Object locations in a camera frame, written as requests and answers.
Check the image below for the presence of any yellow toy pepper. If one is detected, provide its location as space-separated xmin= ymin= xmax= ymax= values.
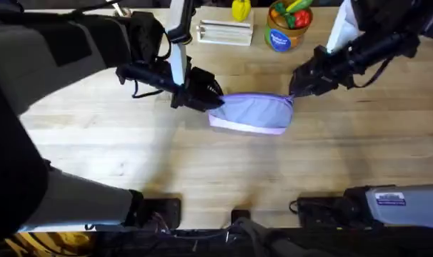
xmin=231 ymin=0 xmax=252 ymax=23

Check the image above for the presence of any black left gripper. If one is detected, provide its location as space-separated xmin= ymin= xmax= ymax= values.
xmin=115 ymin=10 xmax=225 ymax=112

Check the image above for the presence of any white ridged box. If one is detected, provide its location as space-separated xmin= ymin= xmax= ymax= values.
xmin=196 ymin=9 xmax=255 ymax=47

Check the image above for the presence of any left wrist upright plate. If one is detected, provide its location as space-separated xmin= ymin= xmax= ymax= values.
xmin=165 ymin=0 xmax=195 ymax=87

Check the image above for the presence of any wrist upright plate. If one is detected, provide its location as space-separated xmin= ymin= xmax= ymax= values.
xmin=325 ymin=0 xmax=364 ymax=54
xmin=165 ymin=0 xmax=195 ymax=87

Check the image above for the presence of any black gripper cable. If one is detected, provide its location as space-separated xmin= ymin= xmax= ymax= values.
xmin=352 ymin=56 xmax=394 ymax=89
xmin=131 ymin=77 xmax=164 ymax=100

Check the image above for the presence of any lilac soft zip bag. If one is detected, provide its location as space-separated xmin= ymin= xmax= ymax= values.
xmin=207 ymin=92 xmax=296 ymax=136

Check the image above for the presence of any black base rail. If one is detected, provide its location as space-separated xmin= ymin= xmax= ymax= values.
xmin=91 ymin=209 xmax=433 ymax=257

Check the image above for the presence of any right wrist upright plate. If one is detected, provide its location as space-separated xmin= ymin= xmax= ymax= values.
xmin=325 ymin=0 xmax=364 ymax=54

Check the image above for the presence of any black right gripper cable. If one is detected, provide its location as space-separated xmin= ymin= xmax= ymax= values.
xmin=352 ymin=56 xmax=394 ymax=89

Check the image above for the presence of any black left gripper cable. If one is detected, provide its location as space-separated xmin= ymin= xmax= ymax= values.
xmin=131 ymin=77 xmax=164 ymax=100

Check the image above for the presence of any tub of toy vegetables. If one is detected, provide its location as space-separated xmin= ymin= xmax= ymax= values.
xmin=263 ymin=0 xmax=314 ymax=54

